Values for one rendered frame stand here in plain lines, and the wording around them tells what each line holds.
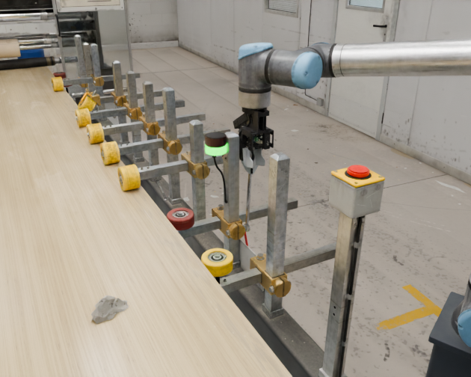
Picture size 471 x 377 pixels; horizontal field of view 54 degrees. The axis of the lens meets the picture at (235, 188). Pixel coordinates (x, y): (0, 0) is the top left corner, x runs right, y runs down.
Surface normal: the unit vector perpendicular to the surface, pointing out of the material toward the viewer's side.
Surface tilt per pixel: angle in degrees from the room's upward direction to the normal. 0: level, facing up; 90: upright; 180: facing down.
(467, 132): 90
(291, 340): 0
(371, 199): 90
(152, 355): 0
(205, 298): 0
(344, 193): 90
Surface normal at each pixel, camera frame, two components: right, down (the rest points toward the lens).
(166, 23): 0.40, 0.40
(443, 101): -0.91, 0.18
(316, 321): 0.00, -0.90
